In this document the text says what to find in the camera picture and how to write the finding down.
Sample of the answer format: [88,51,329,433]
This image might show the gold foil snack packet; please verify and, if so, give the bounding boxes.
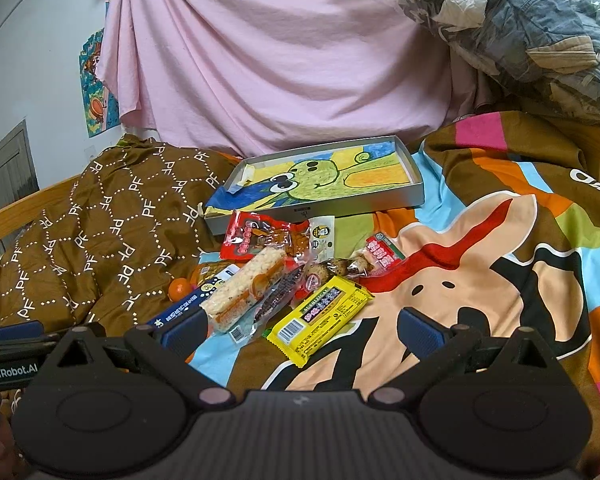
[189,260,242,288]

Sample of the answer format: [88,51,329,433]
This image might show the quail egg snack packet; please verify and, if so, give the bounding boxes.
[300,232,405,294]

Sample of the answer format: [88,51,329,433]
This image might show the cartoon wall poster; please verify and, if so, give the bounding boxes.
[79,29,120,138]

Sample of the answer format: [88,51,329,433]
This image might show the wooden bed frame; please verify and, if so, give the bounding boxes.
[0,176,79,240]

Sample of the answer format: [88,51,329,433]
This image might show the grey shallow box tray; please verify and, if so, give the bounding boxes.
[204,136,425,235]

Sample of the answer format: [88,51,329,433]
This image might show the brown PF patterned pillow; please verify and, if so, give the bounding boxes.
[0,136,237,336]

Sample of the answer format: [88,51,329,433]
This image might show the orange mandarin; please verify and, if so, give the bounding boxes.
[168,278,194,302]

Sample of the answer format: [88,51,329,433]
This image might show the red spicy snack packet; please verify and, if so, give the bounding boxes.
[220,211,310,262]

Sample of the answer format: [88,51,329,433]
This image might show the left hand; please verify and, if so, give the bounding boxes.
[0,413,17,479]

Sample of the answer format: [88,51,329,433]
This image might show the plastic bag of clothes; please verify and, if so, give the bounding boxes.
[398,0,600,122]

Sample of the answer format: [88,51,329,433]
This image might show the cream cartoon-man snack packet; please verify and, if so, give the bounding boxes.
[309,216,335,263]

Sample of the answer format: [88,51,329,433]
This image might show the grey wall cabinet door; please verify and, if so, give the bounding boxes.
[0,120,40,209]

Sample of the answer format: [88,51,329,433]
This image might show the pink hanging sheet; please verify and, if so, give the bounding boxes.
[96,0,490,157]

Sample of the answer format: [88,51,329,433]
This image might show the yellow snack bar packet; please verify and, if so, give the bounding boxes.
[265,276,374,368]

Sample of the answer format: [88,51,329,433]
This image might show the colourful cartoon bed blanket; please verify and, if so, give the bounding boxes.
[193,112,600,476]

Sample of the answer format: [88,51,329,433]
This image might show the dark dried fish packet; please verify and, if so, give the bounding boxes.
[228,266,303,347]

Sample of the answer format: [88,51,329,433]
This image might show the rice cracker bar packet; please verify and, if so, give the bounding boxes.
[200,247,287,333]

